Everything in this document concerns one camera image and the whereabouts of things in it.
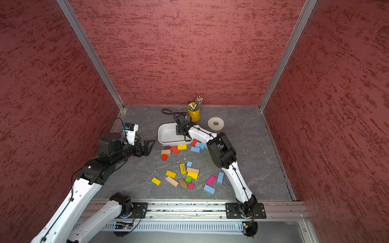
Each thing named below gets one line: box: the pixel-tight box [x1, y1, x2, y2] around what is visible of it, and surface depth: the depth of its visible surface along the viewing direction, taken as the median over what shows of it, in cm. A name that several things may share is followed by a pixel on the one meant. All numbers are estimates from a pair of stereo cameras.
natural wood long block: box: [165, 176, 179, 187], surface depth 85 cm
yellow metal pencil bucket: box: [187, 101, 201, 123], surface depth 108 cm
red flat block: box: [170, 146, 180, 155], surface depth 97 cm
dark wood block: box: [178, 178, 188, 190], surface depth 84 cm
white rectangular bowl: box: [157, 122, 193, 147], surface depth 103 cm
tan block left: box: [161, 149, 172, 155], surface depth 94 cm
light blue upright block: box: [216, 171, 225, 184], surface depth 87 cm
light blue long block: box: [190, 146, 201, 154], surface depth 97 cm
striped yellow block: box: [179, 163, 187, 176], surface depth 87 cm
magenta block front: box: [205, 175, 217, 186], surface depth 86 cm
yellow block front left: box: [150, 177, 162, 186], surface depth 85 cm
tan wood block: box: [186, 167, 200, 175], surface depth 89 cm
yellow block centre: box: [165, 170, 177, 180], surface depth 87 cm
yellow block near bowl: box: [177, 144, 188, 151], surface depth 99 cm
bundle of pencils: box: [194, 95, 204, 111], surface depth 105 cm
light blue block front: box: [203, 184, 216, 195], surface depth 83 cm
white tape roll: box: [207, 116, 225, 132], surface depth 112 cm
